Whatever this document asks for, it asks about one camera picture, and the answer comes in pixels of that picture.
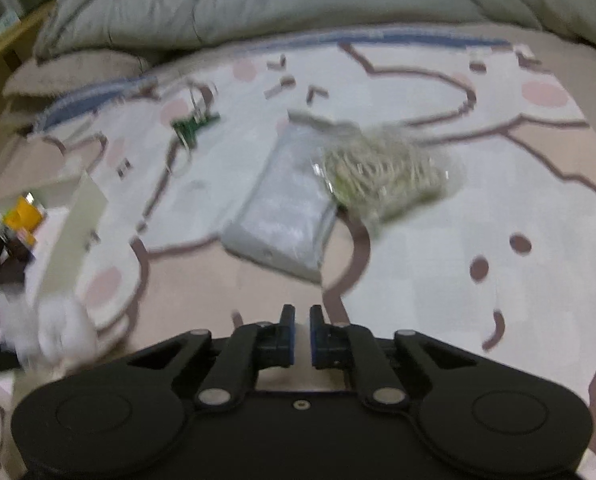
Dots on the clear bag of beige cords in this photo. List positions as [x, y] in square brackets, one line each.
[379, 172]

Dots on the grey foil pouch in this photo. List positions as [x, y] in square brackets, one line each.
[288, 216]

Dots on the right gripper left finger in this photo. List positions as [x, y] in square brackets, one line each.
[239, 359]

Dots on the wooden headboard shelf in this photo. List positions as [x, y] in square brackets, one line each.
[19, 34]

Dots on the green hair clip with cord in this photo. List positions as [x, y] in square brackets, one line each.
[187, 128]

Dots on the white shallow cardboard tray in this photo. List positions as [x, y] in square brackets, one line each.
[58, 177]

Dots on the yellow headlamp with strap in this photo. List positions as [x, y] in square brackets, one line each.
[18, 230]

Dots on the beige fluffy blanket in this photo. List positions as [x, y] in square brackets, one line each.
[35, 85]

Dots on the cartoon print bed sheet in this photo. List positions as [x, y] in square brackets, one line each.
[368, 254]

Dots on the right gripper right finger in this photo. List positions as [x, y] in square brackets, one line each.
[354, 350]

